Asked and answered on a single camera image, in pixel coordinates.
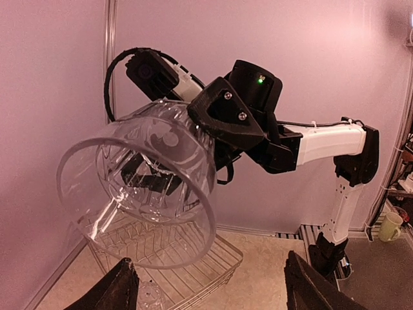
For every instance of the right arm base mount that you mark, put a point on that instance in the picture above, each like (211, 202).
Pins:
(330, 260)

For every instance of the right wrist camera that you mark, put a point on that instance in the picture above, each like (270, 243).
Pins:
(159, 76)

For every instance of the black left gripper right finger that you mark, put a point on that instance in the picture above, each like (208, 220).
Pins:
(307, 289)

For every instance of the wire dish rack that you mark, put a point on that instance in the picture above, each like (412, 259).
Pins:
(158, 252)

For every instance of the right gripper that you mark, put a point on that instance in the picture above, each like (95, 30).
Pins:
(221, 113)

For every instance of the cream mug in background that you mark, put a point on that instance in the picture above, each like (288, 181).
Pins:
(390, 228)

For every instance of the aluminium frame post right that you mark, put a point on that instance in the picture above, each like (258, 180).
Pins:
(109, 49)

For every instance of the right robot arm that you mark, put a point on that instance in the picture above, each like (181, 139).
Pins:
(353, 146)

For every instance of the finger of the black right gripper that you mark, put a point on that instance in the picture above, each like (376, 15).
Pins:
(156, 181)

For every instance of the clear glass cup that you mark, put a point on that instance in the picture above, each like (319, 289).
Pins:
(92, 192)
(150, 297)

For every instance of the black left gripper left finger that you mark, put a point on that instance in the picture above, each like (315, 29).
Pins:
(118, 289)

